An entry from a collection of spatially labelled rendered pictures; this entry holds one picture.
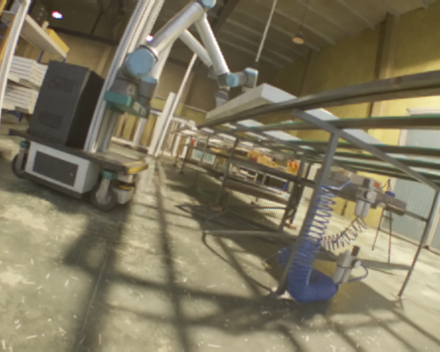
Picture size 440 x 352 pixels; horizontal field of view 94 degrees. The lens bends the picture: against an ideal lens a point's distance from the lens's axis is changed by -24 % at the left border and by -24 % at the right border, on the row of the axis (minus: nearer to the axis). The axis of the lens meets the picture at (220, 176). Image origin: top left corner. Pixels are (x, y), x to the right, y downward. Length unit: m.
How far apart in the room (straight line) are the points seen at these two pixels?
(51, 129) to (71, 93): 0.26
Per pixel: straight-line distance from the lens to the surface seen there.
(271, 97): 1.31
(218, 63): 1.90
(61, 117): 1.83
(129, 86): 1.66
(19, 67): 5.56
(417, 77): 0.68
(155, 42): 1.59
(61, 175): 1.73
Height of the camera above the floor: 0.52
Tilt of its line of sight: 3 degrees down
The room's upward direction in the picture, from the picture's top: 18 degrees clockwise
